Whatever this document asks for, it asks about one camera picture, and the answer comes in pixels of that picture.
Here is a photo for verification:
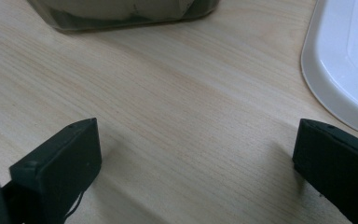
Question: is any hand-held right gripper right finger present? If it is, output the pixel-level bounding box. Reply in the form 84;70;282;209
292;118;358;224

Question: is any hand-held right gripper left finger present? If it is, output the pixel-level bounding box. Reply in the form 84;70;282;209
8;117;103;224

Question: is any white lid with grey handle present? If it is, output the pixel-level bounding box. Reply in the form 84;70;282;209
300;0;358;140

